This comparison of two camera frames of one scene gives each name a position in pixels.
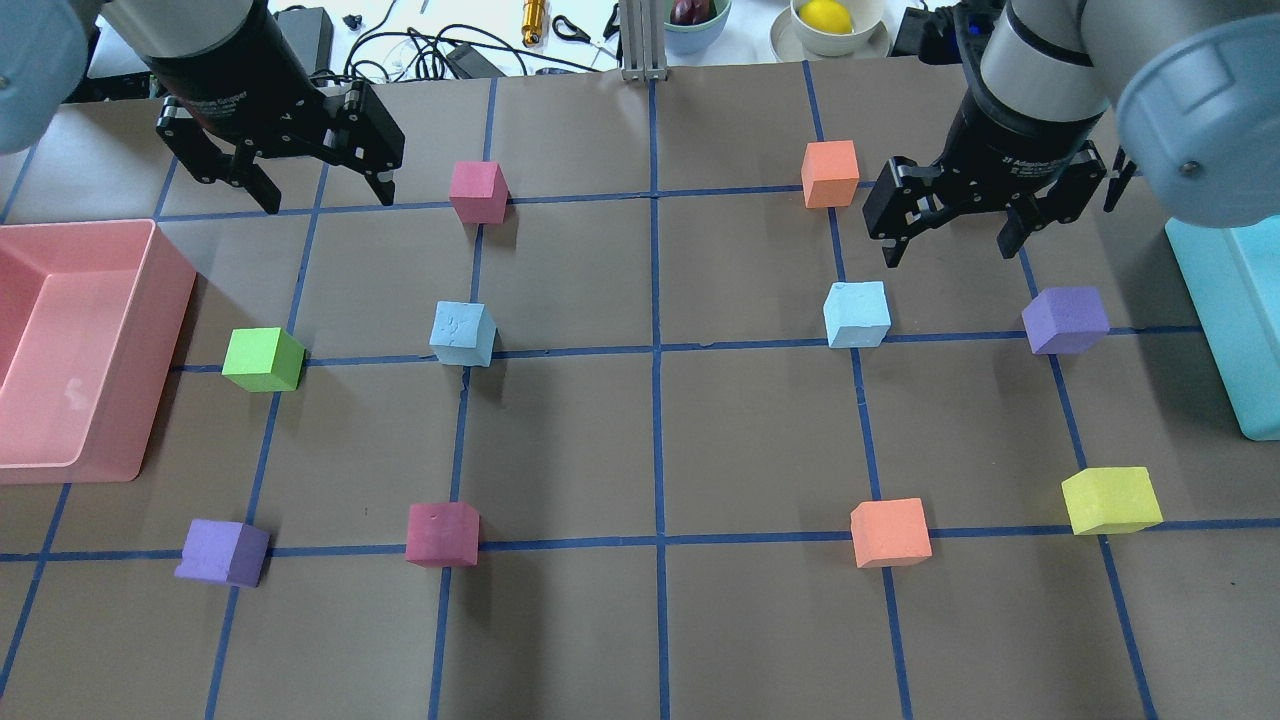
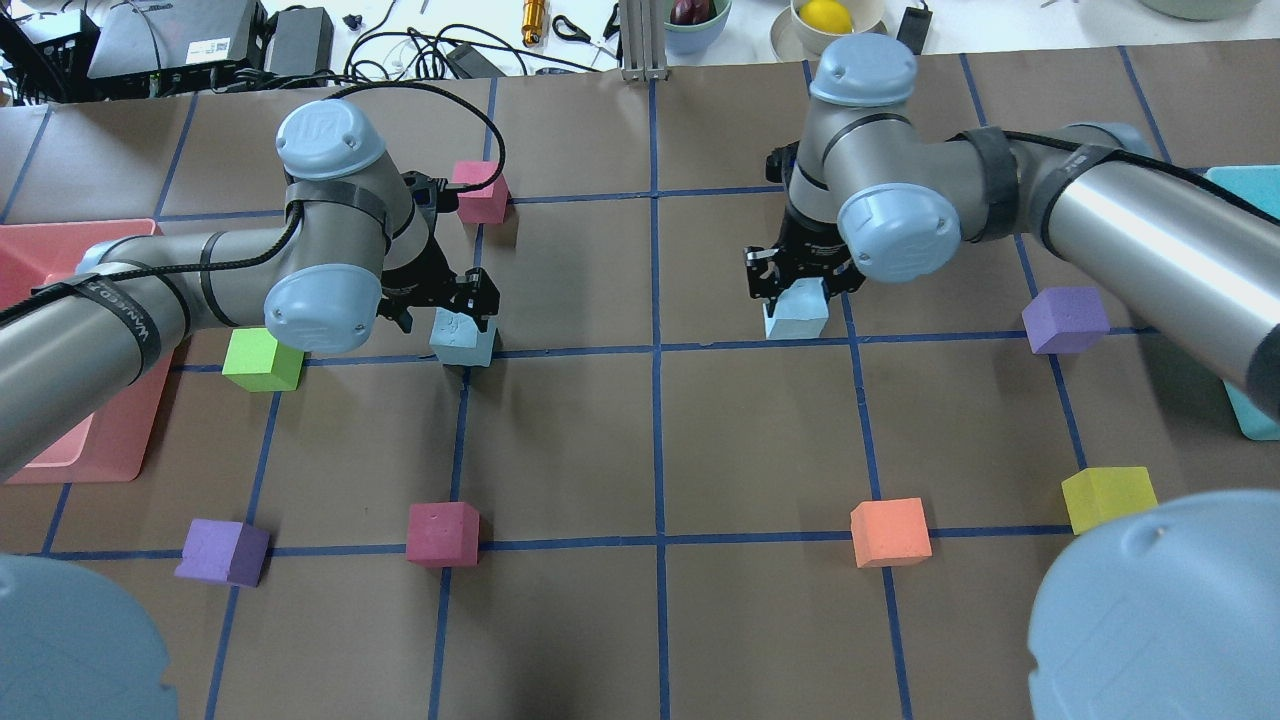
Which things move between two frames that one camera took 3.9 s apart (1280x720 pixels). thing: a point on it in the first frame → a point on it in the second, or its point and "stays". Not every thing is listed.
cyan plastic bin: [1231, 276] → [1260, 186]
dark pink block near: [442, 534] stays
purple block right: [1066, 320] stays
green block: [264, 359] stays
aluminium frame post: [643, 39] stays
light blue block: [462, 334] stays
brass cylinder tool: [533, 17] stays
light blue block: [856, 314] → [801, 312]
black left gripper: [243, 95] → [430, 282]
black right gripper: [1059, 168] → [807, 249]
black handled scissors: [582, 36] stays
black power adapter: [471, 63] stays
